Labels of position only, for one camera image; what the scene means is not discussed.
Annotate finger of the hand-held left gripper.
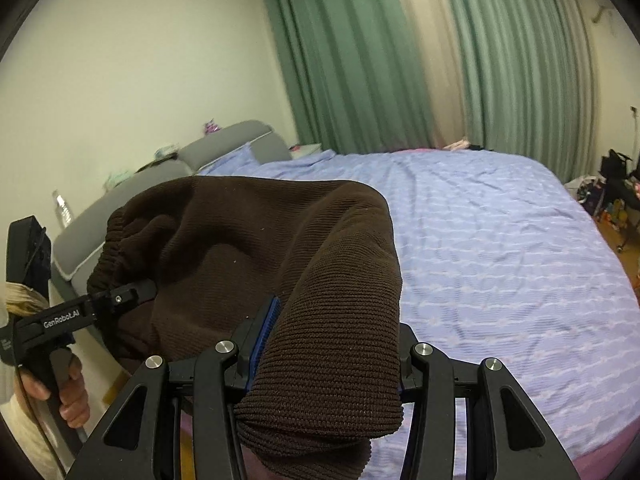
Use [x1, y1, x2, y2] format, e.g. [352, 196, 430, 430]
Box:
[87, 280, 158, 321]

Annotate blue patterned bed sheet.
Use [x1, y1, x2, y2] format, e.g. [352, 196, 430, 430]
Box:
[195, 147, 640, 480]

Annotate dark brown fleece pants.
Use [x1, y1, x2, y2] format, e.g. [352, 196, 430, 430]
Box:
[87, 175, 405, 466]

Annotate grey padded headboard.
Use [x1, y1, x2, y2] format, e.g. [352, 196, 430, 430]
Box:
[52, 120, 293, 301]

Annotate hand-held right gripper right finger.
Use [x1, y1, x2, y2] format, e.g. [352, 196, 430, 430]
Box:
[397, 322, 583, 480]

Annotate black folding chair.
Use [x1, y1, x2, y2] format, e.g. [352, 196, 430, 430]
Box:
[600, 149, 640, 253]

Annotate person's left hand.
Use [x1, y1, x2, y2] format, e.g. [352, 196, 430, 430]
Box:
[14, 352, 91, 428]

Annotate green curtain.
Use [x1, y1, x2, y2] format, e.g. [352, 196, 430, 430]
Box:
[257, 0, 436, 156]
[435, 0, 601, 183]

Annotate teal packet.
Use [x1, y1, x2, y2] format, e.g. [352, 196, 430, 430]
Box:
[102, 170, 133, 191]

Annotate blue patterned pillow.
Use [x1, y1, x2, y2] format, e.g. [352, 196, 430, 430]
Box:
[197, 142, 262, 177]

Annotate person's left forearm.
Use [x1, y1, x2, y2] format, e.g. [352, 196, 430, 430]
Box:
[0, 392, 66, 480]

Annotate clear plastic water bottle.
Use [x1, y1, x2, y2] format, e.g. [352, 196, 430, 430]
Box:
[51, 190, 75, 238]

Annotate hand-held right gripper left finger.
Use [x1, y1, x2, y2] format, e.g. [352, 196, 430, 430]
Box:
[65, 296, 281, 480]

